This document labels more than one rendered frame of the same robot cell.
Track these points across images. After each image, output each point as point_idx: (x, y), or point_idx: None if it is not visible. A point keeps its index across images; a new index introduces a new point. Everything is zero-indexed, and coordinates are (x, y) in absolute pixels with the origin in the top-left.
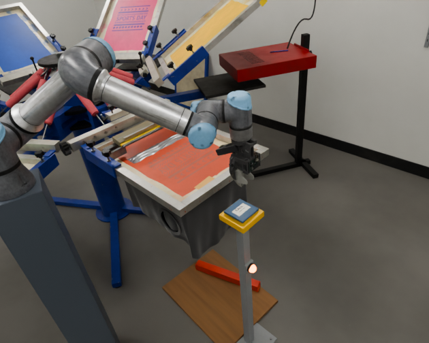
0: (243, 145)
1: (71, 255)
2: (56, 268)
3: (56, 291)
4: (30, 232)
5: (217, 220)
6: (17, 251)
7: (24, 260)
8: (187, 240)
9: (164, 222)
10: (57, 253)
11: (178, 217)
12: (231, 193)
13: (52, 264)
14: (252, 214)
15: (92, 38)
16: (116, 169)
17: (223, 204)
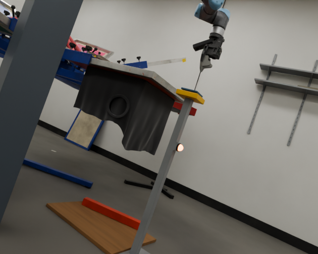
0: (216, 39)
1: (61, 53)
2: (44, 53)
3: (25, 75)
4: (57, 6)
5: (146, 129)
6: (37, 9)
7: (34, 22)
8: (124, 127)
9: (109, 109)
10: (56, 41)
11: (131, 98)
12: (159, 119)
13: (45, 46)
14: (200, 94)
15: None
16: (93, 58)
17: (154, 120)
